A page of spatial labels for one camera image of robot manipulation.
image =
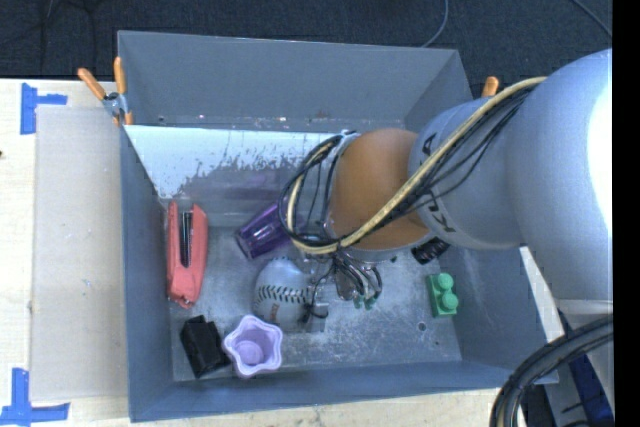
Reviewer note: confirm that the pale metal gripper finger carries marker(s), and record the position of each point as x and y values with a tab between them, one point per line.
318	289
320	322

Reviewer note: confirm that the white baseball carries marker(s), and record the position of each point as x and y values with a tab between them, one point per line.
280	290

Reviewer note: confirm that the lilac star-shaped cup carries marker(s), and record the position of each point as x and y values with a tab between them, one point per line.
252	347

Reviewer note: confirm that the clear purple plastic cup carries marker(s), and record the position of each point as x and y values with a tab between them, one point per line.
262	232

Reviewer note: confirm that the green toy brick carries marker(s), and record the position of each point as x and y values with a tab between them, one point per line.
442	296

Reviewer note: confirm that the black block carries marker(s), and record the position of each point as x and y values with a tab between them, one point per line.
202	345

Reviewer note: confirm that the salmon red stapler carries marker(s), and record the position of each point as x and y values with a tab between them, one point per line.
192	260

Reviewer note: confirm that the grey metal bin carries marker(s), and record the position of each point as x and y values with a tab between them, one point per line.
310	80

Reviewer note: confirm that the pale flat board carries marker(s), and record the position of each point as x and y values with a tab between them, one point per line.
75	240

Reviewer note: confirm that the black cylinder on white bracket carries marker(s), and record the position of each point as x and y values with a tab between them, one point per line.
430	251

